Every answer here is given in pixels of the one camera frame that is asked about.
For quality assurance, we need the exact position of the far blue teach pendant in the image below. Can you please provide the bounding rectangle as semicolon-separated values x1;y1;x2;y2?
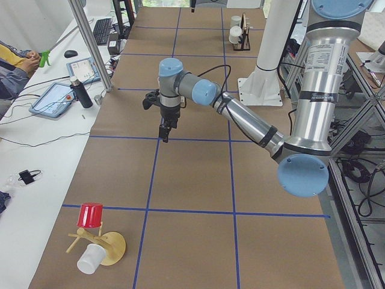
66;57;100;84

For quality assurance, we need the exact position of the black computer mouse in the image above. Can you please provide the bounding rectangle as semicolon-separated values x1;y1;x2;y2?
64;50;78;58

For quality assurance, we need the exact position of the white mug near in rack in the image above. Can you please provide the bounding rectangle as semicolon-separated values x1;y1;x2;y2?
230;15;242;28

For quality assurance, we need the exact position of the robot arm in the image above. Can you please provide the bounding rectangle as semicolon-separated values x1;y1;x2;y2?
158;1;371;197

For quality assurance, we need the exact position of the aluminium frame post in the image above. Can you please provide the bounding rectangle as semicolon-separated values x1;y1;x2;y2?
68;0;112;92

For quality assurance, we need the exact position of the white mug in rack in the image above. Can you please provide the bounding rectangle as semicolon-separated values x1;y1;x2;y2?
229;26;242;44
230;15;242;28

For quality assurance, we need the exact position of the wooden stand with round base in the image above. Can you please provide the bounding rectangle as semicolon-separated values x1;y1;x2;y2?
66;221;127;266

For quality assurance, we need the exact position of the blue teach pendant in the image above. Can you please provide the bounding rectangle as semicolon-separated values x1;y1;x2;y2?
28;82;75;119
66;57;100;84

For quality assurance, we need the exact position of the white cup on stand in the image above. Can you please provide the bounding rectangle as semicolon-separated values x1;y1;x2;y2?
76;243;106;275

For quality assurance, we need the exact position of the near blue teach pendant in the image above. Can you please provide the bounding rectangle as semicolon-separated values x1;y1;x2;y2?
28;82;75;119

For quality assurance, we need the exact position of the white pedestal column base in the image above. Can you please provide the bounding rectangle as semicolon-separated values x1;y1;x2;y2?
238;0;297;107

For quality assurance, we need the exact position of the black keyboard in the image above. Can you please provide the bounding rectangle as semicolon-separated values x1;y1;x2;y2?
93;18;112;45

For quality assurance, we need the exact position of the black water bottle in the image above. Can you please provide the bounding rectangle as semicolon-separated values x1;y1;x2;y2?
70;76;93;108

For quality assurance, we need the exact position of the black wire mug rack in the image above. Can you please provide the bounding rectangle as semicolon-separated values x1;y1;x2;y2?
232;13;251;51

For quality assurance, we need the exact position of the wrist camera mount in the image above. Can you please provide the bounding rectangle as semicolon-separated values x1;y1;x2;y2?
142;89;161;110

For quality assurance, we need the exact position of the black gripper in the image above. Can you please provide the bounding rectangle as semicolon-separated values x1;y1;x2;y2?
158;104;181;143

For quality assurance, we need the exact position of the seated person at desk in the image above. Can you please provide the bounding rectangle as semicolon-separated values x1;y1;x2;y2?
1;42;41;100

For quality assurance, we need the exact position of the white mug far in rack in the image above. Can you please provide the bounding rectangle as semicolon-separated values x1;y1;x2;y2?
229;26;242;44

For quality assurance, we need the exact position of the red cup on stand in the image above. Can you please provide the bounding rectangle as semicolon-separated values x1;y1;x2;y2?
77;202;103;228

